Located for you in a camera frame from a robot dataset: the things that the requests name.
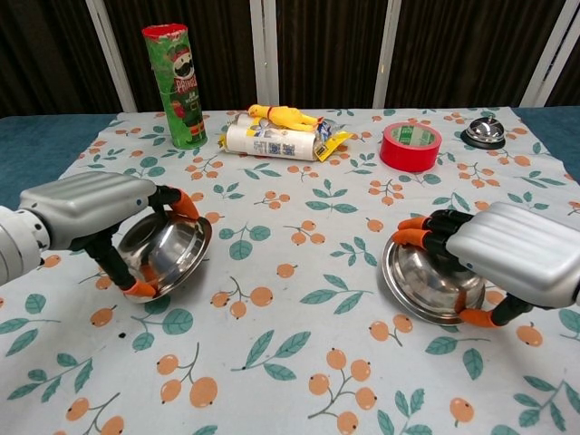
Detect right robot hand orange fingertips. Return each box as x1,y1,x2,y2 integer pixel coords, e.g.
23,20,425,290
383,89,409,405
391,201,580,328

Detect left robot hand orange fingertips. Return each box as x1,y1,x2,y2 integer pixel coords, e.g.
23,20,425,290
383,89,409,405
18,170,200,304

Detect steel bowl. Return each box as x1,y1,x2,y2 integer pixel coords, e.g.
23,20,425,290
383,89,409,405
382,235,487,325
116,211,213,300

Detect floral tablecloth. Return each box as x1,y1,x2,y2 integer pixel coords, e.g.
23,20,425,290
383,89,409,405
0,106,580,435

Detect silver service bell black base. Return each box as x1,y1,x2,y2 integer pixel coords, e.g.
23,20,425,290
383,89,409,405
460,115,507,150

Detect green Pringles can red lid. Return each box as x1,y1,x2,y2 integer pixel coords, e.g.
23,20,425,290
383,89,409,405
141,24,208,150

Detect red tape roll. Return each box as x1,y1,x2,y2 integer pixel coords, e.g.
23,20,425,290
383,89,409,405
379,121,441,173

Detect white roll pack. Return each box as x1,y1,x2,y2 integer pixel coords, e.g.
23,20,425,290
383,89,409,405
218,112,328,162

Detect yellow rubber chicken toy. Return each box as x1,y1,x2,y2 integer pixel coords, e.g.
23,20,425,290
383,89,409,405
246,103,324,133

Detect yellow blue snack packet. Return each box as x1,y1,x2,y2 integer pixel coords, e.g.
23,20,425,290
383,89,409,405
312,118,353,163

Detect white metal frame post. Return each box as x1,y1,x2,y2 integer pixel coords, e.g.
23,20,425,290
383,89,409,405
372,0,402,109
249,0,280,108
85,0,137,112
520,0,580,108

